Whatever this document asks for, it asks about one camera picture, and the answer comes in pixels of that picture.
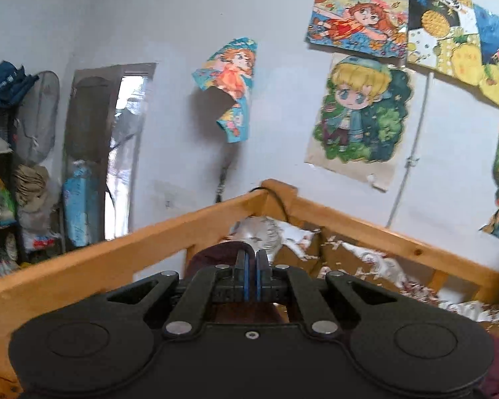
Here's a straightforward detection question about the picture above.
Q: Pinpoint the wall mirror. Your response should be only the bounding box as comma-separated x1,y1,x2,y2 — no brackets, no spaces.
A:
62,63,157,247

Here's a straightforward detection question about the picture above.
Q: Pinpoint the white wall conduit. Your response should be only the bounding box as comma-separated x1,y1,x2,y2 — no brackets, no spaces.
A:
386,0,437,228

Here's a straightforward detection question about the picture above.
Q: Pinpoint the light blue box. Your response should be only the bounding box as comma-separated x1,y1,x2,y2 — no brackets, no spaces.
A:
62,161,101,247

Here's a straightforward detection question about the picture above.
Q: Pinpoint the dark blue cloth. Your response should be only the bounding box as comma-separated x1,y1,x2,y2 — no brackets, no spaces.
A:
0,61,40,109

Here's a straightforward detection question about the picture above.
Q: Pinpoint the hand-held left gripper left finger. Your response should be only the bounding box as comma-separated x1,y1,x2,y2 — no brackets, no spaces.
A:
105,250,251,338

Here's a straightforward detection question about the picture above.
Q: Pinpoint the black storage shelf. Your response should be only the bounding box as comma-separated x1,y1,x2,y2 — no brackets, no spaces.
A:
0,99,30,279

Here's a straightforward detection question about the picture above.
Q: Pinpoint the grey electric fan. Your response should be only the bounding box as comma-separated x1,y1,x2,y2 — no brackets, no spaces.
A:
16,70,61,166

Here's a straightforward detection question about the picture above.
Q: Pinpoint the torn orange-haired girl poster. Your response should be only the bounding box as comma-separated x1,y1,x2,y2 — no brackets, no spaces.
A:
192,37,258,144

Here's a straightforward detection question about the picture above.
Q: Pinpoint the black cable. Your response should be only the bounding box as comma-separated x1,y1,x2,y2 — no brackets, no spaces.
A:
249,186,292,222

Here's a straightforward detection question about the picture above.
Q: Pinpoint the beige cloth bundle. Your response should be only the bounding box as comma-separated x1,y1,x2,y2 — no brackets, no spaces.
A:
13,164,51,208

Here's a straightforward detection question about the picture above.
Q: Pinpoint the maroon garment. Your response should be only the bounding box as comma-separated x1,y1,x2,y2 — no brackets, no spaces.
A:
184,243,289,325

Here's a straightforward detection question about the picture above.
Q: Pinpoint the white plastic bag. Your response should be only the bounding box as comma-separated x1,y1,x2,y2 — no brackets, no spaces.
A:
17,199,64,254

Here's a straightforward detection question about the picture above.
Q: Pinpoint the blond-haired child poster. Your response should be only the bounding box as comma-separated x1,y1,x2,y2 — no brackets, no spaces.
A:
304,53,416,192

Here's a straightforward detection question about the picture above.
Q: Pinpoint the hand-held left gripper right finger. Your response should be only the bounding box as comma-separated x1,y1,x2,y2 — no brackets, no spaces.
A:
255,250,401,338

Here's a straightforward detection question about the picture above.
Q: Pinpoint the wooden bed frame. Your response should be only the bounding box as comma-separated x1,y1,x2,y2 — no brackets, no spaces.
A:
0,179,499,399

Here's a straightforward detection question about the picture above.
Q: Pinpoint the brown white-patterned blanket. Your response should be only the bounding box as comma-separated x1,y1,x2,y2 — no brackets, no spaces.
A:
270,220,499,341

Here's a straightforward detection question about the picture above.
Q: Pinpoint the white crumpled cloth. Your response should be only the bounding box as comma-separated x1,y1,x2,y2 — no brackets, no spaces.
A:
228,216,317,260

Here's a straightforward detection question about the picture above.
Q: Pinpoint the pineapple poster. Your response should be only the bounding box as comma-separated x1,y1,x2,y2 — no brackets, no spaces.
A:
407,0,499,115

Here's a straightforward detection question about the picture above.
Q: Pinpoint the flying girl poster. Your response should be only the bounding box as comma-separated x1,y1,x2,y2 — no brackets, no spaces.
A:
306,0,410,60

